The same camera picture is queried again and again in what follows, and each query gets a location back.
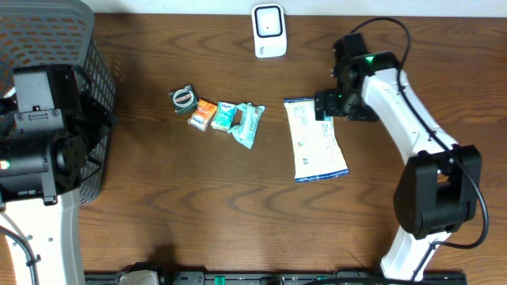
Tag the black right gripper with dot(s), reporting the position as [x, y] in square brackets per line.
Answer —
[366, 112]

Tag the large yellow snack bag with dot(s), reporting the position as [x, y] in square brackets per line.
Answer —
[317, 154]

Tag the light green snack packet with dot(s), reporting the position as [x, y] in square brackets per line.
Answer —
[246, 130]

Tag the teal candy packet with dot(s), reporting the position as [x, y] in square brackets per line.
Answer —
[224, 116]

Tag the orange candy packet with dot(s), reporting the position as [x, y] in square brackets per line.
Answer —
[203, 114]

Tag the black round-logo snack packet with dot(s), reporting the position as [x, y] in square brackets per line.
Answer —
[185, 99]

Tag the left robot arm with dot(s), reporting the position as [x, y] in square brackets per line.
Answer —
[46, 141]

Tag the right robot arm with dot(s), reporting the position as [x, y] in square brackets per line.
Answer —
[438, 189]

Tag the white barcode scanner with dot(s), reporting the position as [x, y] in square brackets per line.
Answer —
[269, 30]

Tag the dark grey plastic basket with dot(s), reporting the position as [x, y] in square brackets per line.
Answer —
[37, 33]

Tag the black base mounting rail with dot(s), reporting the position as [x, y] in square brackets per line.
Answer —
[341, 277]

